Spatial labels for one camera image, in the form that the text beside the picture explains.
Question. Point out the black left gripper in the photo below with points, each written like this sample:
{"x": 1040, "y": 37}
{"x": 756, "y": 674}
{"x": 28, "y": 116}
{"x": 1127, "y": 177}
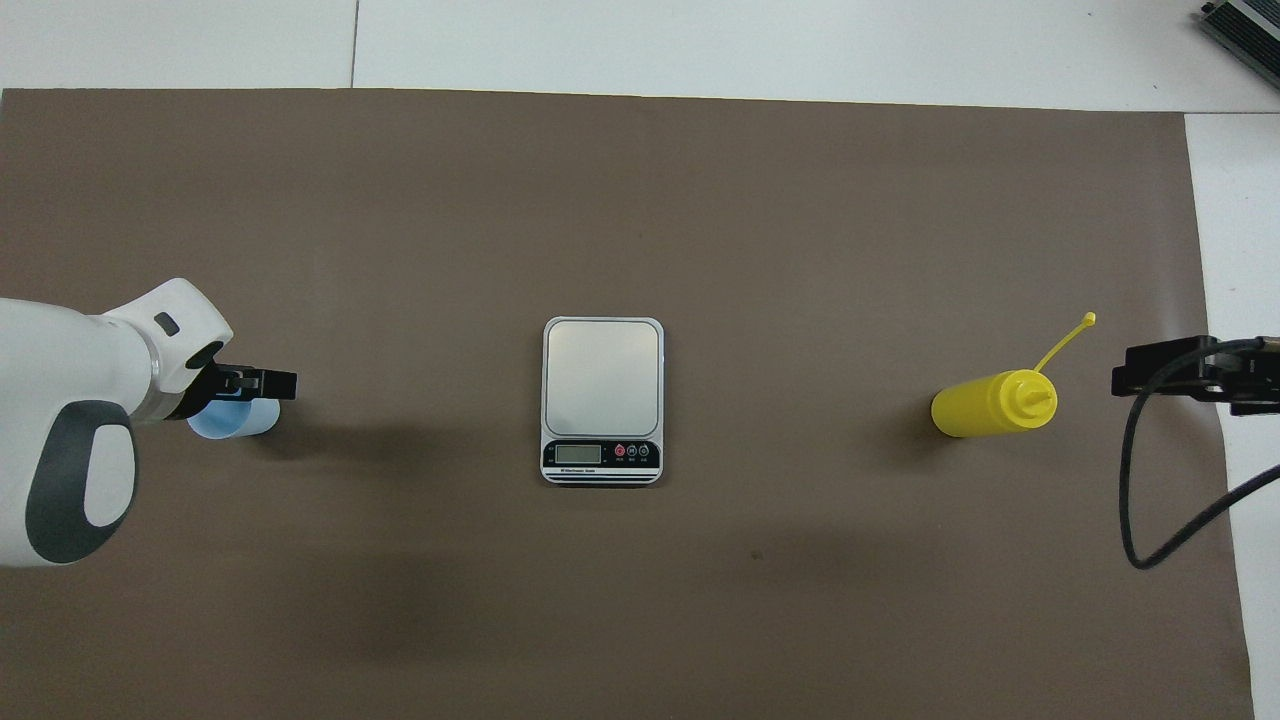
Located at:
{"x": 218, "y": 385}

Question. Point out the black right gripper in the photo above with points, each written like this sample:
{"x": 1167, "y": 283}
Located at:
{"x": 1255, "y": 390}

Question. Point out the light blue plastic cup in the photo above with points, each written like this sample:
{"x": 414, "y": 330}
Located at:
{"x": 240, "y": 420}

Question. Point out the silver digital kitchen scale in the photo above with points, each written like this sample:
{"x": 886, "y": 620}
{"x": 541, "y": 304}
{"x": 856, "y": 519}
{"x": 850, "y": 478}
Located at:
{"x": 602, "y": 380}

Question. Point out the yellow squeeze bottle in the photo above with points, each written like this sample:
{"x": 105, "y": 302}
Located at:
{"x": 980, "y": 405}

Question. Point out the grey metal device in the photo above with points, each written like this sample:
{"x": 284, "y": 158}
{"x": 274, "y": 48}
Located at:
{"x": 1250, "y": 30}

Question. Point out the brown paper table mat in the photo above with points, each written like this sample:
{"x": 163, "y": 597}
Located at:
{"x": 400, "y": 200}

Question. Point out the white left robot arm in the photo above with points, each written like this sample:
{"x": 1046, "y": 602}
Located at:
{"x": 60, "y": 350}

